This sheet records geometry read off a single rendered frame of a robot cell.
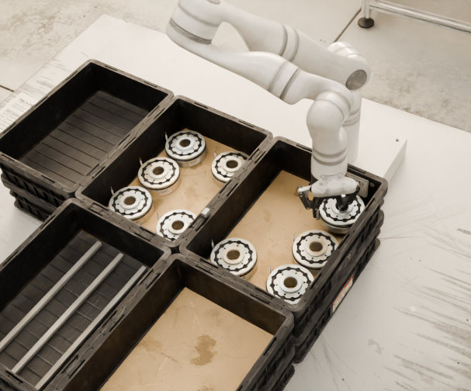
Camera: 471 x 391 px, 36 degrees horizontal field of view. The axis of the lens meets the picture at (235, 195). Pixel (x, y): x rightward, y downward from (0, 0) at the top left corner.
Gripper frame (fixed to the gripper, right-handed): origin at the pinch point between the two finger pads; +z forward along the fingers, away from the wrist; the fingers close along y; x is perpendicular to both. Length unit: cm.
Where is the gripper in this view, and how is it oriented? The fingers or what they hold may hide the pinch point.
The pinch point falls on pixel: (327, 211)
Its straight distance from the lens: 162.2
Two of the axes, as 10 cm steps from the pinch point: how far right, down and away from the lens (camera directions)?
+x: 0.8, 7.6, -6.5
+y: -9.9, 1.2, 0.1
